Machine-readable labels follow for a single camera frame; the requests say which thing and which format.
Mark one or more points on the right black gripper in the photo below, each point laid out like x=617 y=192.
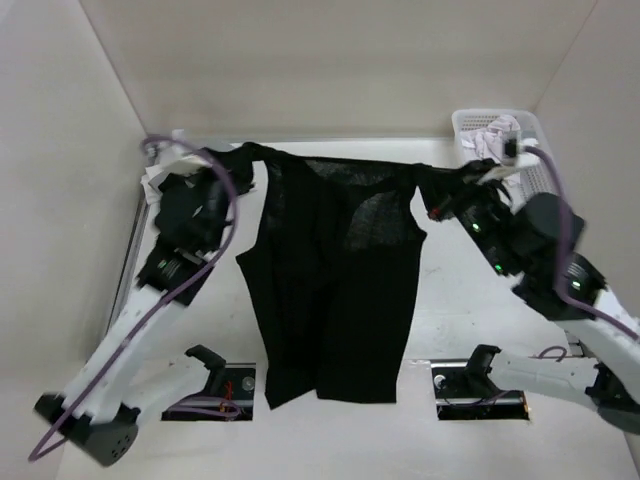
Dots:
x=444 y=205

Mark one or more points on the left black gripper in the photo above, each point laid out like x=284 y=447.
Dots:
x=199 y=175

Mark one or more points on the black tank top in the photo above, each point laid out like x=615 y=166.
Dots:
x=333 y=274

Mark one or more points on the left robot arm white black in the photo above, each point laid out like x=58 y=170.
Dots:
x=102 y=409

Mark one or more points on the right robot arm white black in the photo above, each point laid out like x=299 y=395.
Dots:
x=535 y=243

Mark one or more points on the bottom folded white tank top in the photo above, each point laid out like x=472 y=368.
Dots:
x=150 y=182

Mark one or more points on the crumpled white tank top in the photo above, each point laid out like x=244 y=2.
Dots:
x=488 y=142

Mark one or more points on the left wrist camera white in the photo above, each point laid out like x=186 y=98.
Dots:
x=175 y=159

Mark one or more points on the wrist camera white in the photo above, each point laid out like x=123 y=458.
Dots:
x=515 y=159
x=175 y=159

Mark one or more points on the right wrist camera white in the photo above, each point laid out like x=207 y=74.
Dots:
x=515 y=159

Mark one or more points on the metal table edge rail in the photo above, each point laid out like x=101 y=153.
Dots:
x=128 y=268

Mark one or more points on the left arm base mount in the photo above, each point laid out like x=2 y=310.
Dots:
x=227 y=395

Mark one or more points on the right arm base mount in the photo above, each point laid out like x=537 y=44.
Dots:
x=463 y=391

